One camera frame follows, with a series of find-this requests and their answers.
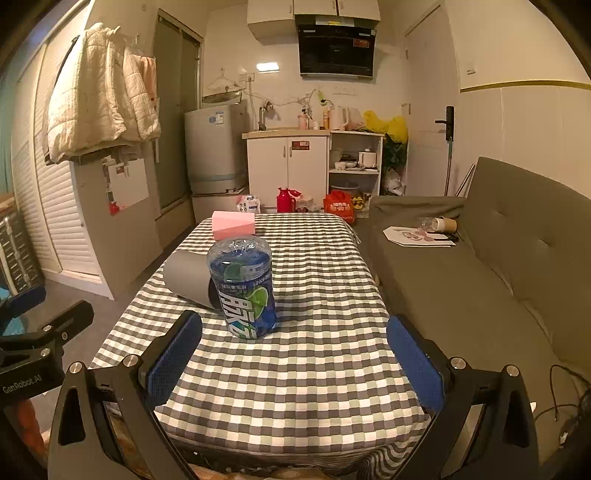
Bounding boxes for pink hanging cloth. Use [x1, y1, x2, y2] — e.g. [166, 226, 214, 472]
[140, 56, 158, 100]

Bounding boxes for pink box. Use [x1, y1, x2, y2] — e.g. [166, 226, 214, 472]
[211, 210, 258, 241]

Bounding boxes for yellow plastic bag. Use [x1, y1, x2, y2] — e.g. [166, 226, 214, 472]
[363, 110, 410, 143]

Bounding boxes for grey washing machine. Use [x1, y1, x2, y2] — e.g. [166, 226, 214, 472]
[185, 102, 250, 195]

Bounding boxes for white padded jacket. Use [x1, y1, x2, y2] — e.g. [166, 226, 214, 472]
[46, 23, 163, 164]

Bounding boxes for white clothes hanger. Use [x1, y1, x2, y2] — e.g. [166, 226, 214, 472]
[206, 68, 246, 92]

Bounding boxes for white door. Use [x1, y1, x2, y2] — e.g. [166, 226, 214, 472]
[403, 4, 459, 198]

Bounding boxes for orange cloth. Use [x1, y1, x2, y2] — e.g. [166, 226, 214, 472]
[0, 401, 49, 480]

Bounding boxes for grey ribbed suitcase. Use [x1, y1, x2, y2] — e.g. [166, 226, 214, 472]
[0, 210, 43, 297]

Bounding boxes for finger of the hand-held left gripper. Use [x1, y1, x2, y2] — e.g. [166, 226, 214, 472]
[0, 300, 95, 358]
[0, 284, 47, 324]

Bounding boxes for red plastic bag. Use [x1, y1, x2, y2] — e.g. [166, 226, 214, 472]
[322, 191, 356, 225]

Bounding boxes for white printed paper sheet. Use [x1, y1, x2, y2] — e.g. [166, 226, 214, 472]
[383, 225, 457, 248]

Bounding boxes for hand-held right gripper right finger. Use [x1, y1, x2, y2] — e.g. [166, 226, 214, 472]
[387, 315, 539, 480]

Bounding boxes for grey cup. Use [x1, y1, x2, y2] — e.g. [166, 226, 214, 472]
[163, 250, 221, 311]

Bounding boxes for grey sofa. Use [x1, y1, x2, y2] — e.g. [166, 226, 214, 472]
[369, 157, 591, 464]

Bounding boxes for white wall cabinets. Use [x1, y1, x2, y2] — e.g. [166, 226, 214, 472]
[246, 0, 382, 33]

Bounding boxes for black cables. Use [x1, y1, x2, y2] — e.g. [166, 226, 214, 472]
[534, 364, 591, 446]

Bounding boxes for white sink cabinet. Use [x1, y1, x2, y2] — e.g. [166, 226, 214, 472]
[243, 130, 332, 214]

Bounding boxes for blue label plastic bottle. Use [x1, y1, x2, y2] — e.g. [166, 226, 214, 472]
[206, 235, 278, 341]

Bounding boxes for black range hood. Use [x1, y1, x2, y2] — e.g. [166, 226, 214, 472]
[295, 14, 376, 79]

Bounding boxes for white paper poster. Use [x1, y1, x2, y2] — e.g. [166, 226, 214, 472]
[102, 156, 151, 214]

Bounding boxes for grey white checkered tablecloth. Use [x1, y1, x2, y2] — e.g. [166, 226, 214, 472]
[90, 213, 445, 477]

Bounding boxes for white open shelf unit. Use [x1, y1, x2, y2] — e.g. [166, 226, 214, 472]
[329, 130, 385, 196]

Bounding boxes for mop handle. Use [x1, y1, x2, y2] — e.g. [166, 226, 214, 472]
[444, 137, 454, 195]

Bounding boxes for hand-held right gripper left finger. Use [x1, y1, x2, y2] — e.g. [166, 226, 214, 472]
[48, 310, 204, 480]

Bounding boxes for white louvered wardrobe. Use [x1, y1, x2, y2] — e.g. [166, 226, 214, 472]
[13, 37, 163, 302]

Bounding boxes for black door handle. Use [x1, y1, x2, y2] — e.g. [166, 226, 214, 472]
[436, 106, 455, 141]

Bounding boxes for glass sliding door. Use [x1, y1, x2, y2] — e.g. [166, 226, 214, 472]
[154, 13, 204, 215]

